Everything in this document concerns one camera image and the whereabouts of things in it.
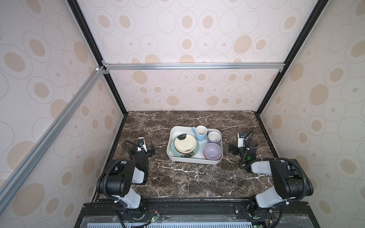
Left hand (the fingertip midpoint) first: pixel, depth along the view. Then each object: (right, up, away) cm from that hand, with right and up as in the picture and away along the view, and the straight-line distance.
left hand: (146, 139), depth 89 cm
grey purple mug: (+45, +1, +10) cm, 46 cm away
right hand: (+60, -2, +6) cm, 60 cm away
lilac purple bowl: (+42, -8, +3) cm, 43 cm away
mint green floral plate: (+19, -10, +5) cm, 22 cm away
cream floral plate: (+25, -4, +8) cm, 26 cm away
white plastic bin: (+16, +4, +13) cm, 21 cm away
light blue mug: (+35, +4, +9) cm, 36 cm away
